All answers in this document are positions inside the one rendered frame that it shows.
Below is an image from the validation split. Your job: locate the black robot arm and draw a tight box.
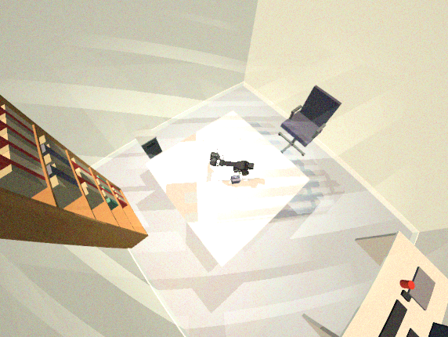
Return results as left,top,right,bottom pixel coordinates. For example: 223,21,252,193
210,152,255,176

